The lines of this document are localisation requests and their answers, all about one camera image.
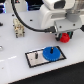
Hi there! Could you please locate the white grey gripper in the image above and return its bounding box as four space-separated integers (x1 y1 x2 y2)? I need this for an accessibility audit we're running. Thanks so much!
53 13 82 38

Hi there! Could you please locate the red gear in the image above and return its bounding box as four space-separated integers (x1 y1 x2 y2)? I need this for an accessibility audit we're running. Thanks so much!
60 33 70 43

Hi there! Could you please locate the blue gear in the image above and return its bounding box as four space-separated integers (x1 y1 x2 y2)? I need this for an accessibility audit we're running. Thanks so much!
43 47 60 61

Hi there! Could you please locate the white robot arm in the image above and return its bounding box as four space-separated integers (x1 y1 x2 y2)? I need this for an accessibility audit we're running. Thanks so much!
40 0 84 33

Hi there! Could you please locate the beige connector block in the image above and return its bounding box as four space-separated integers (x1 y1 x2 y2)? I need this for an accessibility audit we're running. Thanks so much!
13 18 25 37

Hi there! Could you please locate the black cable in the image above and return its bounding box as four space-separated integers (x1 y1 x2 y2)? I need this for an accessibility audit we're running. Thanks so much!
10 0 56 34

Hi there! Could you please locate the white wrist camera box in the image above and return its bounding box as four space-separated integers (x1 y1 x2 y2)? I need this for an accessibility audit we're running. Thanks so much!
45 0 75 10

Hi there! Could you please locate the black-framed peg base plate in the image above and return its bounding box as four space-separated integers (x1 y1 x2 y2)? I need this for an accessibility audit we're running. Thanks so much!
25 46 66 68

